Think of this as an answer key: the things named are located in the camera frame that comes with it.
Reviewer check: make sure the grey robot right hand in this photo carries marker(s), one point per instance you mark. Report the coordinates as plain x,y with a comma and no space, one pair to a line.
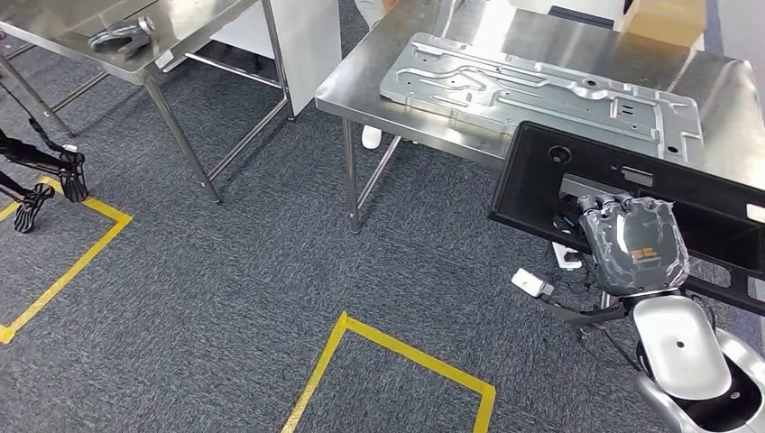
633,251

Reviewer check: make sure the black plastic panel part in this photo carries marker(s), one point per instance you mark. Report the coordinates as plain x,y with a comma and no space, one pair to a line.
526,191

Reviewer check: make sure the stainless steel workbench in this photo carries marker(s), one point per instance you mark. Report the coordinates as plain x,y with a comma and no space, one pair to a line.
538,42

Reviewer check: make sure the white power strip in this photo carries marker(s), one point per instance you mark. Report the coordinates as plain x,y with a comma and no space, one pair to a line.
565,254

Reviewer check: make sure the white power adapter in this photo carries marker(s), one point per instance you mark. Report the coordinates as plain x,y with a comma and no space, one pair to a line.
529,281

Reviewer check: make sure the stamped silver metal panel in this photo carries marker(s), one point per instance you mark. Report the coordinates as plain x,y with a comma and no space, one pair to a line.
538,95

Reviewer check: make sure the brown cardboard box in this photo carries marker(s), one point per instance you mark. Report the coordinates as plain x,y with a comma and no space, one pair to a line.
663,21

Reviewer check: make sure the black rectangular object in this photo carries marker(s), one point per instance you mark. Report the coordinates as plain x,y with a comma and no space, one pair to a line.
583,17

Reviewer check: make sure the person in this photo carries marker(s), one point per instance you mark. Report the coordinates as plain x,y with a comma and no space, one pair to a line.
372,137

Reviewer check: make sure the white board panel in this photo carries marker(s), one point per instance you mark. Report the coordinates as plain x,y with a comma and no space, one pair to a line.
305,48

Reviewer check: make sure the stainless steel table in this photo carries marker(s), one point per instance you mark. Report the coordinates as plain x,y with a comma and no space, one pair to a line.
179,24

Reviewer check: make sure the grey metal bracket part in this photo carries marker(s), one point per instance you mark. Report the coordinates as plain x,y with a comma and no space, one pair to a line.
119,37

